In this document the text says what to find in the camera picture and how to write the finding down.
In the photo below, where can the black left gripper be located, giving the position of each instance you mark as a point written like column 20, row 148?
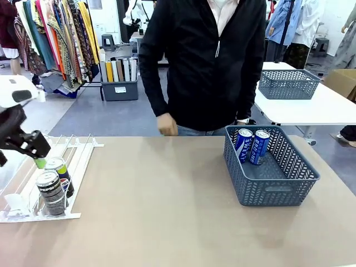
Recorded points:
column 11, row 122

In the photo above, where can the black Pepsi can green band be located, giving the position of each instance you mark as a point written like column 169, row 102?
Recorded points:
column 65, row 172

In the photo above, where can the blue Pocari Sweat can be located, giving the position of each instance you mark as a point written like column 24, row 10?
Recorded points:
column 243, row 144
column 258, row 148

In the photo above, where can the grey basket with label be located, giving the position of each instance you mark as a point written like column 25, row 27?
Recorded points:
column 267, row 192

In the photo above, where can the grey plastic basket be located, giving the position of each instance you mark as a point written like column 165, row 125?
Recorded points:
column 286, row 89

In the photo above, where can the person right forearm black sleeve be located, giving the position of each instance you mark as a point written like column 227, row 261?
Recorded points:
column 158, row 97

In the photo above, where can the person left forearm black sleeve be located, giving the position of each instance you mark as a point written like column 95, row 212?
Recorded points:
column 249, row 97

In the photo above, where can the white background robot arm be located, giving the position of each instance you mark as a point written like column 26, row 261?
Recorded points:
column 129, row 15

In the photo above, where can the white can dispenser rack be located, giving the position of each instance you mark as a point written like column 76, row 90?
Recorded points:
column 80, row 164

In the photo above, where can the person right hand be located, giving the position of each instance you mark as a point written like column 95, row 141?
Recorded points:
column 167, row 125

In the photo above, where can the grey fabric pile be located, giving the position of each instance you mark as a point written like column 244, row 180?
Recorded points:
column 55, row 84

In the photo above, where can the grey storage bin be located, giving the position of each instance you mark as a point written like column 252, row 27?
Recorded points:
column 119, row 91

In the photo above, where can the rack of colourful garments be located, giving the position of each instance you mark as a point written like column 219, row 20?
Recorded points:
column 64, row 36

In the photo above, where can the mannequin in dark red top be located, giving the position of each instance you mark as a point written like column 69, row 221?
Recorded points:
column 8, row 25

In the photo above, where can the light grey board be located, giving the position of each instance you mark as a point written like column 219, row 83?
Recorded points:
column 126, row 70

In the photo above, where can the grey plastic stool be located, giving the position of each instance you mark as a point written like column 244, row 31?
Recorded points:
column 108, row 41
column 322, row 46

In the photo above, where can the person in black jacket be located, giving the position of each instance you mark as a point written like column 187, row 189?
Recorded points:
column 203, row 69

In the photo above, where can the side table caster wheel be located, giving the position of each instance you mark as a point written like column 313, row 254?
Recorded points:
column 312, row 142

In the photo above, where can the white side table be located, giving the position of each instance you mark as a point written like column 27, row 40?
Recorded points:
column 328, row 108

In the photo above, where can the dark shoe and trouser leg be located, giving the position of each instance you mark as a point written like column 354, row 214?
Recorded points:
column 349, row 133

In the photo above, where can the cardboard box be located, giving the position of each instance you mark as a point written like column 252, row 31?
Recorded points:
column 343, row 79

